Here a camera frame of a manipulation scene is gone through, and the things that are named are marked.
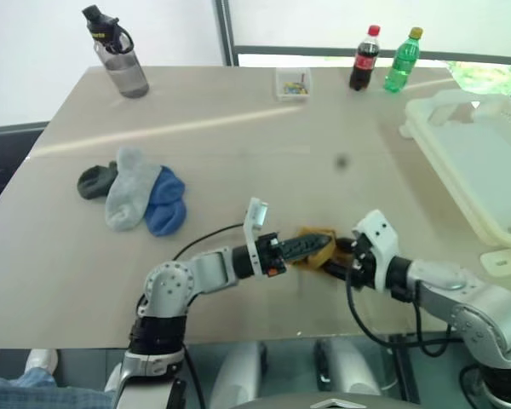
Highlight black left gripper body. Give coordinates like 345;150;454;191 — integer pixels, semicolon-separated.
255;232;289;278

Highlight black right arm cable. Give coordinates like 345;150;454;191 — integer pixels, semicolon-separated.
344;272;495;404

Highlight black table frame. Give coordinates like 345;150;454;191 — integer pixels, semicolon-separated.
169;331;465;409

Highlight grey robot torso with chevron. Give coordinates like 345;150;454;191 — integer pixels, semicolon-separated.
238;394;414;409

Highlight dark green sock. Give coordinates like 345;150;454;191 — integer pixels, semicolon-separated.
77;160;119;200

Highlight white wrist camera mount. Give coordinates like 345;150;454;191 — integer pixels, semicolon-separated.
241;196;287;281
351;209;399;293

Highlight light grey sock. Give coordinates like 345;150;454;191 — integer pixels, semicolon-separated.
105;147;162;233

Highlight dark chair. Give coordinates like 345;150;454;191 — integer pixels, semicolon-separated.
0;121;50;218

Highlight white shoe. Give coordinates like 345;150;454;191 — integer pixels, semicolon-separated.
24;348;59;376

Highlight cola bottle red cap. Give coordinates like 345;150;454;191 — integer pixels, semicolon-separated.
348;24;383;92

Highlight silver rounded robot leg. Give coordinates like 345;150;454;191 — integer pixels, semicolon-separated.
314;338;382;397
208;340;268;409

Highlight mustard yellow sock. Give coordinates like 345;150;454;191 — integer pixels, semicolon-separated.
290;225;354;274

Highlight green soda bottle yellow cap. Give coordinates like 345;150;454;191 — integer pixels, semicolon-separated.
382;26;424;94

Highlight grey water bottle black lid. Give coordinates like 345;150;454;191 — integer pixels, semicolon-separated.
81;3;150;99

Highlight person's leg in blue jeans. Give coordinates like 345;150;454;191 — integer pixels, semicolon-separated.
0;368;112;409

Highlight colourful small clips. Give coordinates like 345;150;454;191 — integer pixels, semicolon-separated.
283;75;310;95

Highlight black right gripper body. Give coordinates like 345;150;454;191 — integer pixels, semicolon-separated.
348;233;379;292

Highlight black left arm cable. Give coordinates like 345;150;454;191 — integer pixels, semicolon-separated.
171;223;246;409

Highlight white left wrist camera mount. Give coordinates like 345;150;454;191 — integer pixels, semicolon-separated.
241;196;287;281

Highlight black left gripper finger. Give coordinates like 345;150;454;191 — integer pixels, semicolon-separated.
279;233;335;262

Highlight small clear plastic box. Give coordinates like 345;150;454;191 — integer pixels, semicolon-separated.
274;66;313;102

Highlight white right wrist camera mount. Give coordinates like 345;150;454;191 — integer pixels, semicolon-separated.
351;209;399;293

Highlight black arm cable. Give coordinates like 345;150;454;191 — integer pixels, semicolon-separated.
344;272;495;404
171;223;246;409

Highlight white plastic basket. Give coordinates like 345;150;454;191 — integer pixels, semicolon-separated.
404;89;511;248

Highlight blue sock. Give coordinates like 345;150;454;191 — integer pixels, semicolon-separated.
144;164;187;239

